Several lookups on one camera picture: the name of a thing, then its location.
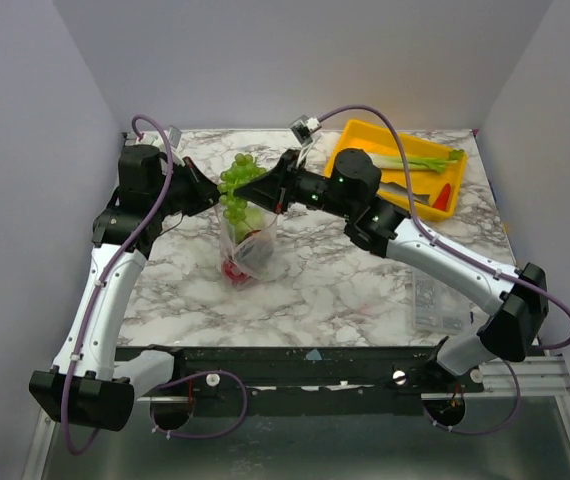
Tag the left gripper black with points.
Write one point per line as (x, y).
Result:
(204, 189)

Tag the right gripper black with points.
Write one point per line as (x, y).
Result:
(282, 181)

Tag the green grapes bunch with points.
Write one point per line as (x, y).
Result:
(243, 169)

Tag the clear pink zip top bag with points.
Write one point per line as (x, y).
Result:
(228, 247)

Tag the silver fish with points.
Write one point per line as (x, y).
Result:
(399, 190)

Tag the red chili pepper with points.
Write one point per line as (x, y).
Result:
(441, 202)

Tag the green cabbage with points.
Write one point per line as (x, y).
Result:
(254, 221)

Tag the dark red beet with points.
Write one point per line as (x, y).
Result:
(256, 250)

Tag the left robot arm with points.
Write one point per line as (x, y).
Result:
(85, 385)

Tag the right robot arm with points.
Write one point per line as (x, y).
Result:
(512, 298)

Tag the white green leek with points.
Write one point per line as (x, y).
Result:
(417, 163)

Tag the clear plastic screw box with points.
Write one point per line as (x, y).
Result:
(437, 308)

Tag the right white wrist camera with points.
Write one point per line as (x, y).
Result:
(304, 129)

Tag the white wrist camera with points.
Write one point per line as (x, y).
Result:
(154, 138)
(304, 129)

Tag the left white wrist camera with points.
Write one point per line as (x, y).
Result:
(154, 138)

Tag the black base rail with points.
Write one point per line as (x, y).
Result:
(308, 381)

